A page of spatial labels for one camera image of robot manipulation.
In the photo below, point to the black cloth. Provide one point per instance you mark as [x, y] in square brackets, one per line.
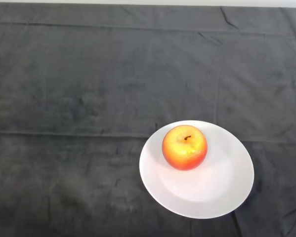
[113, 74]

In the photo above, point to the red yellow apple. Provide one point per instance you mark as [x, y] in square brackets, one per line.
[184, 148]

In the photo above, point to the white round plate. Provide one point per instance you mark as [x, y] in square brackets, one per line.
[202, 187]

